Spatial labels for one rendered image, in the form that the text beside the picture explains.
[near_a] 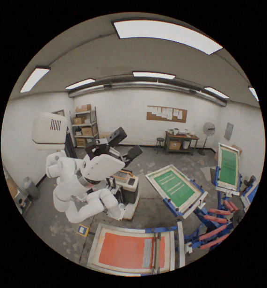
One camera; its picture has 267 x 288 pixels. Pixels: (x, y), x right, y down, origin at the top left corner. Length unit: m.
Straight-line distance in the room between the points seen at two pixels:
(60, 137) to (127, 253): 1.07
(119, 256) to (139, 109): 3.94
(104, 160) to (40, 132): 0.27
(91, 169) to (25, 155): 3.42
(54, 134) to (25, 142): 3.19
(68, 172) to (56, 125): 0.19
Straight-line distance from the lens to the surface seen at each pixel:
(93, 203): 0.63
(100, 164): 0.20
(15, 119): 3.51
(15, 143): 3.48
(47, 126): 0.37
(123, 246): 1.06
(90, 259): 1.14
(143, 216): 2.08
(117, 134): 0.17
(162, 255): 1.11
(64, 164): 0.33
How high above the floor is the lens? 2.01
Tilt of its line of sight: 27 degrees down
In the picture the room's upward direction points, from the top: straight up
